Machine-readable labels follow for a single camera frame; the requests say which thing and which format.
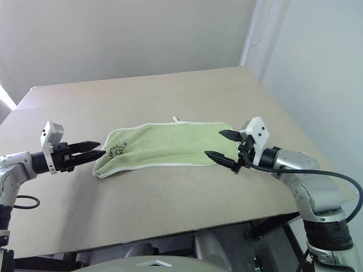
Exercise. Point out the white panel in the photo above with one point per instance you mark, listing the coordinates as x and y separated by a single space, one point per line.
5 102

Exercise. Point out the large grey rounded shape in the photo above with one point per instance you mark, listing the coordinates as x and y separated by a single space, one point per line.
211 252

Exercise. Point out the black table leg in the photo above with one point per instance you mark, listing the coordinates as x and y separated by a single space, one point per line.
293 243

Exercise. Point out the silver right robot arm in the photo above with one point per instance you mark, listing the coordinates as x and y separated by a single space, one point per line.
312 181

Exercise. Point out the black table frame bracket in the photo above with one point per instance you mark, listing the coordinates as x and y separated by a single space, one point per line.
269 226

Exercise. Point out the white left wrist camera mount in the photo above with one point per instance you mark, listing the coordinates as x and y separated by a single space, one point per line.
52 131

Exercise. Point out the silver robot torso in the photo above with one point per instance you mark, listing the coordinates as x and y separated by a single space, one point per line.
127 265

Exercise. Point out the small grey rounded shape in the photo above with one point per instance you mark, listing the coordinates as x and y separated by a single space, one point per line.
139 250

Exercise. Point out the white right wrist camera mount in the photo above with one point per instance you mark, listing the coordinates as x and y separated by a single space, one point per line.
259 131

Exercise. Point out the light green towel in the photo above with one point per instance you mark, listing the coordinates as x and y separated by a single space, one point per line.
170 141

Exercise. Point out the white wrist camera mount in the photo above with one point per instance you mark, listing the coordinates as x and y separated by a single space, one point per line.
52 131
259 131

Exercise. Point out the black table frame bar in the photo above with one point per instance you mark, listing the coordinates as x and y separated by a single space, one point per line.
51 259

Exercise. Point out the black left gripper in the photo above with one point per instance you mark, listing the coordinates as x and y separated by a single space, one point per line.
63 158

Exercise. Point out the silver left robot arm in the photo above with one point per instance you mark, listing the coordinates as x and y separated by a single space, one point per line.
17 167

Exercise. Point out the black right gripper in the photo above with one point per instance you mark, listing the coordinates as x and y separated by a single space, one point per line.
246 150

